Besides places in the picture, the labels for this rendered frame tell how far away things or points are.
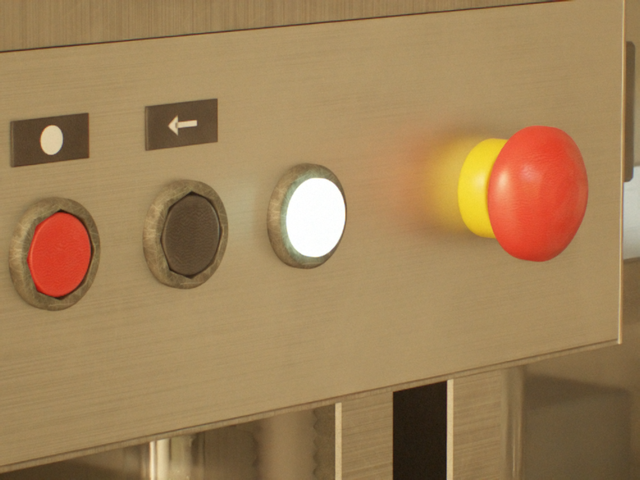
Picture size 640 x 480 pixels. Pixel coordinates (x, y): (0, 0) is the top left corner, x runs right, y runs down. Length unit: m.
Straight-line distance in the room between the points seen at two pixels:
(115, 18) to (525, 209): 0.15
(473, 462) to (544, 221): 0.28
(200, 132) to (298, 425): 0.18
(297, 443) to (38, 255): 0.22
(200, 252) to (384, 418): 0.31
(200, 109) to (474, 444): 0.36
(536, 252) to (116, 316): 0.15
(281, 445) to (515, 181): 0.15
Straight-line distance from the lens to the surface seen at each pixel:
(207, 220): 0.94
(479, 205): 1.02
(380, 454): 1.24
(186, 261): 0.94
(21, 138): 0.90
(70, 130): 0.91
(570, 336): 1.07
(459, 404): 1.27
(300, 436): 1.10
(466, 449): 1.28
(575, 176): 1.02
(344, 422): 1.22
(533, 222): 1.01
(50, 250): 0.90
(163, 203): 0.93
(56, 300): 0.91
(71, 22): 0.91
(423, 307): 1.02
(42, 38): 0.90
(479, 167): 1.02
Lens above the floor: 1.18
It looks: 9 degrees down
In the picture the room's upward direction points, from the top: straight up
